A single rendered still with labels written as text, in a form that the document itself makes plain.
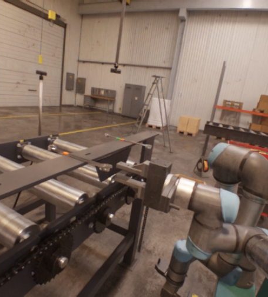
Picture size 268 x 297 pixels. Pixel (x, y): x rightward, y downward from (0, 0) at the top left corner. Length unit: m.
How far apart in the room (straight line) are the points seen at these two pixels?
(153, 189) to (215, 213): 0.16
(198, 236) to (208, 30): 11.03
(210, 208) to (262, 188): 0.28
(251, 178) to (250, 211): 0.11
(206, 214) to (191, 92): 10.41
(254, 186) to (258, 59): 10.33
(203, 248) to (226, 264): 0.30
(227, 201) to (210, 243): 0.12
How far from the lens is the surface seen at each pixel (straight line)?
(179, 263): 0.84
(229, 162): 0.76
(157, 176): 0.51
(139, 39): 12.23
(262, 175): 0.74
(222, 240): 0.57
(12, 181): 0.53
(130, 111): 11.26
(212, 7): 11.02
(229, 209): 0.50
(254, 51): 11.02
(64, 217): 0.78
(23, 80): 11.50
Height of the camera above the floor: 1.40
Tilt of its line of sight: 16 degrees down
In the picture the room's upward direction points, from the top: 9 degrees clockwise
